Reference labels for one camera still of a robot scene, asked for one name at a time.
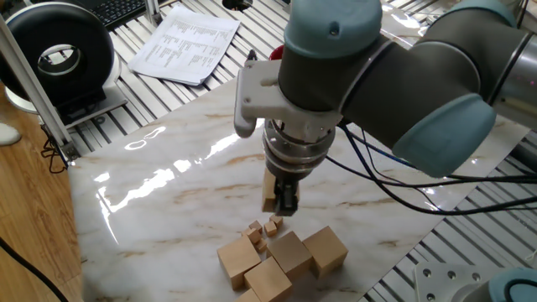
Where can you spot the white shoe tip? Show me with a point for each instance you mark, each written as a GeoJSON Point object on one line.
{"type": "Point", "coordinates": [7, 135]}

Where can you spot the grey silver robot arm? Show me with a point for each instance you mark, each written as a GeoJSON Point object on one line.
{"type": "Point", "coordinates": [377, 75]}

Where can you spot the white printed paper stack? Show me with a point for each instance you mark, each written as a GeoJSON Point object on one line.
{"type": "Point", "coordinates": [180, 50]}

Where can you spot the red glossy bowl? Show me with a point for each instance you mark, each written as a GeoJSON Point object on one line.
{"type": "Point", "coordinates": [276, 52]}

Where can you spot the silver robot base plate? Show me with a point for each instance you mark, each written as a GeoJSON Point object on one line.
{"type": "Point", "coordinates": [440, 281]}

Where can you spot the white wrist mount housing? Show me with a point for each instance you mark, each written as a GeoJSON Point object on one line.
{"type": "Point", "coordinates": [260, 96]}

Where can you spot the large wooden cube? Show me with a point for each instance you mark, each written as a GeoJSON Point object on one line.
{"type": "Point", "coordinates": [268, 189]}
{"type": "Point", "coordinates": [267, 279]}
{"type": "Point", "coordinates": [325, 251]}
{"type": "Point", "coordinates": [238, 261]}
{"type": "Point", "coordinates": [247, 296]}
{"type": "Point", "coordinates": [289, 253]}

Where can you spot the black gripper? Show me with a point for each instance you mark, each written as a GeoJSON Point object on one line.
{"type": "Point", "coordinates": [289, 177]}

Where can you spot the small wooden cube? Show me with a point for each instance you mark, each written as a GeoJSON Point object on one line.
{"type": "Point", "coordinates": [270, 228]}
{"type": "Point", "coordinates": [252, 235]}
{"type": "Point", "coordinates": [260, 246]}
{"type": "Point", "coordinates": [276, 220]}
{"type": "Point", "coordinates": [256, 226]}

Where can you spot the short metal upright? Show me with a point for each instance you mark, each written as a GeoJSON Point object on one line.
{"type": "Point", "coordinates": [153, 12]}

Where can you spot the aluminium frame post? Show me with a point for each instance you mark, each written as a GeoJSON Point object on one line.
{"type": "Point", "coordinates": [38, 96]}

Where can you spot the white marble pattern board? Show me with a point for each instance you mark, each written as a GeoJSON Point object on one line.
{"type": "Point", "coordinates": [168, 189]}

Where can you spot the black computer keyboard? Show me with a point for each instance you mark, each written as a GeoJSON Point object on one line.
{"type": "Point", "coordinates": [117, 10]}

